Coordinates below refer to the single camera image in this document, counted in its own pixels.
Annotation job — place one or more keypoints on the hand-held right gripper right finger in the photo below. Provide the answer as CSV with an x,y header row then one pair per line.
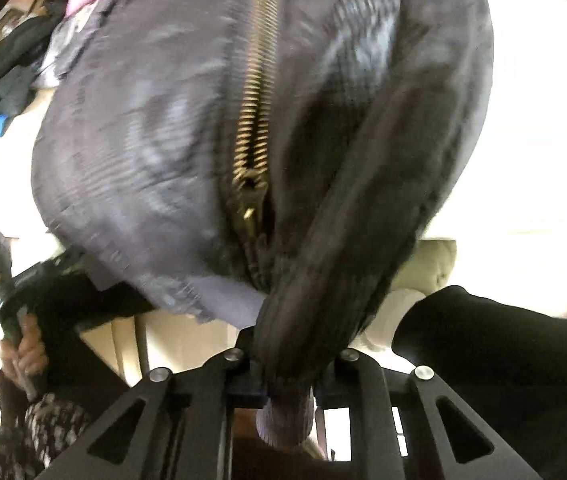
x,y
331,390

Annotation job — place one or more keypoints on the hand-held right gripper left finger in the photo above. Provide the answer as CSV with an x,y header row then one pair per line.
x,y
246,390

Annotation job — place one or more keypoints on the dark quilted zip jacket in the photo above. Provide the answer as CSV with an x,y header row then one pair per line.
x,y
163,135

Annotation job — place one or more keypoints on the pile of black clothes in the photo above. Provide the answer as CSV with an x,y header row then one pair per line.
x,y
8,75

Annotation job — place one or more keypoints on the person's left hand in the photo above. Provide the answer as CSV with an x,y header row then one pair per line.
x,y
30,345

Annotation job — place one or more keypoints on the person's right leg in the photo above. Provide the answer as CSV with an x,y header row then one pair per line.
x,y
503,350

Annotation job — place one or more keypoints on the grey garment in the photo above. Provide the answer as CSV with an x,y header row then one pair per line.
x,y
58,60

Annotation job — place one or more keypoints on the white bed mattress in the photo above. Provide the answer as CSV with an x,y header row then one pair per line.
x,y
523,160

